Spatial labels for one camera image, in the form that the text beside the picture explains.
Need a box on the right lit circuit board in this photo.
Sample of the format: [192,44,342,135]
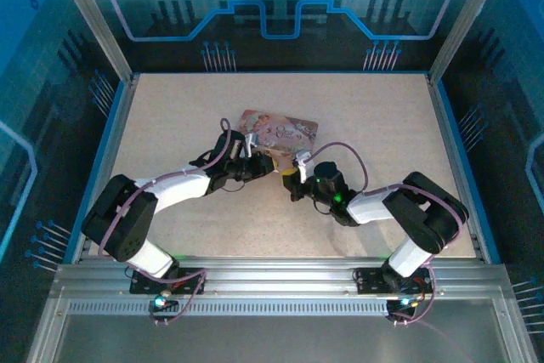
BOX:
[385,294,420,314]

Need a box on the lit circuit board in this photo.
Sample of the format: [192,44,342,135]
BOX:
[385,294,420,314]
[149,292,180,312]

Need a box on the grey metal front plate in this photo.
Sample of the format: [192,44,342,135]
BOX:
[24,294,539,363]

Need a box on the left lit circuit board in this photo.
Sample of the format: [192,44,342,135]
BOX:
[149,292,180,312]

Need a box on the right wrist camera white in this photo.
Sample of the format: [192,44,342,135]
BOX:
[292,149,315,186]

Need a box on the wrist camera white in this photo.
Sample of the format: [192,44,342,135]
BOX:
[292,149,315,186]
[242,133,260,157]

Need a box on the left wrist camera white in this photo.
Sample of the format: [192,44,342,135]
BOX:
[242,133,260,157]

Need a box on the aluminium mounting rail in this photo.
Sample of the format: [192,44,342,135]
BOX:
[49,255,513,301]

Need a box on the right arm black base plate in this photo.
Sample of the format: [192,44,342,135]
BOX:
[354,266,434,297]

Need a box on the slotted grey cable duct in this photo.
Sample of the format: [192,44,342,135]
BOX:
[66,300,393,318]

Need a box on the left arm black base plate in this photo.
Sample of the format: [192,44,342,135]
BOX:
[128,266,206,297]

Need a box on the aluminium table side rail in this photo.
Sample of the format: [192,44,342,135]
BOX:
[423,73,490,263]
[71,73,140,263]

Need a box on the aluminium frame post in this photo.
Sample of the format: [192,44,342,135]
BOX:
[428,0,513,83]
[47,0,136,83]

